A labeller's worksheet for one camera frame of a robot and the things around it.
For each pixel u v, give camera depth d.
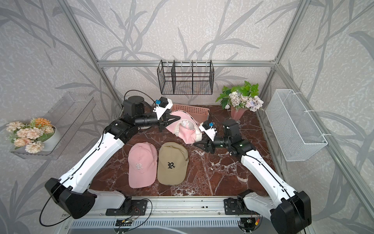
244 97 0.86
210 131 0.62
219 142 0.63
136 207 0.72
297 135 0.59
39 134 0.52
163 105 0.53
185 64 0.94
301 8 0.71
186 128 0.73
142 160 0.81
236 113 0.98
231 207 0.73
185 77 1.05
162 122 0.57
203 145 0.64
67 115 0.75
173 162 0.82
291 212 0.37
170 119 0.61
